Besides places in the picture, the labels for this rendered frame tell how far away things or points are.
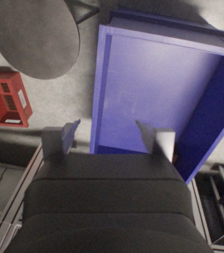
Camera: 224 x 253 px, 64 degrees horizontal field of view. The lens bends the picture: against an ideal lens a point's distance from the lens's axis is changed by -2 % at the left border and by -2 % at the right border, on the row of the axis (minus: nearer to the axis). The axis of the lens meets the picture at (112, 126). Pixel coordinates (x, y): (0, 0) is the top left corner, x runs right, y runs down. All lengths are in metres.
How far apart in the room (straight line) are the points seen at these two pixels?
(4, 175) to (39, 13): 1.12
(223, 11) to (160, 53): 0.35
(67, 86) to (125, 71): 0.43
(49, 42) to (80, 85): 0.38
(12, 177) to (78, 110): 0.69
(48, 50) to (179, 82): 0.47
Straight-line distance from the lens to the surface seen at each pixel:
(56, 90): 1.06
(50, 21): 0.66
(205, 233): 1.04
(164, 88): 0.73
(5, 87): 1.18
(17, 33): 0.72
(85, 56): 0.93
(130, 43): 0.65
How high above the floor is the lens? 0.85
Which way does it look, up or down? 49 degrees down
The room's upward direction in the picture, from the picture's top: 171 degrees counter-clockwise
